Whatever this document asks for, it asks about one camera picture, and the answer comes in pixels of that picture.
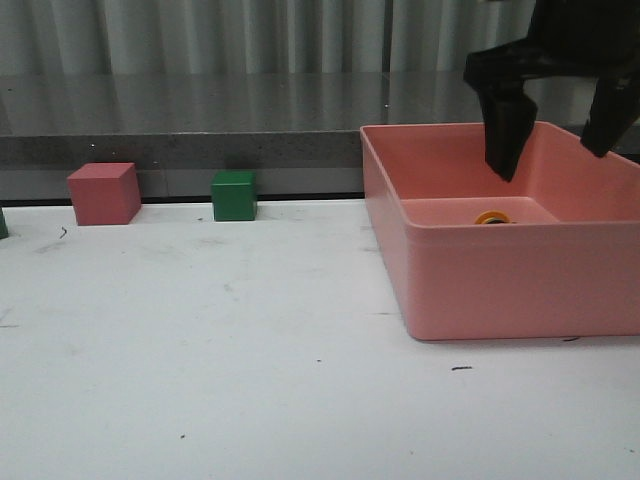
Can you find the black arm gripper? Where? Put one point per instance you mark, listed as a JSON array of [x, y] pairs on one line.
[[598, 39]]

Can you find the yellow push button switch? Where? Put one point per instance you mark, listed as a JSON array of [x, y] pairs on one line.
[[493, 217]]

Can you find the pink plastic bin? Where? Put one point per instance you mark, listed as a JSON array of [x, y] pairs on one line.
[[567, 267]]

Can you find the grey stone counter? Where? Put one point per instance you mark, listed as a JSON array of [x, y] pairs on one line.
[[298, 132]]

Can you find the green cube right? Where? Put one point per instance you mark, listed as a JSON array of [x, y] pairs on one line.
[[234, 196]]

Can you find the green cube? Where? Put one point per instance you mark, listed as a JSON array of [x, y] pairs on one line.
[[234, 196], [3, 227]]

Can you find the pink cube centre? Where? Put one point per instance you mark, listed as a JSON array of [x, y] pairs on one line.
[[105, 193]]

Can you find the green cube left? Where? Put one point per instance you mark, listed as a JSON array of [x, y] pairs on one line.
[[3, 227]]

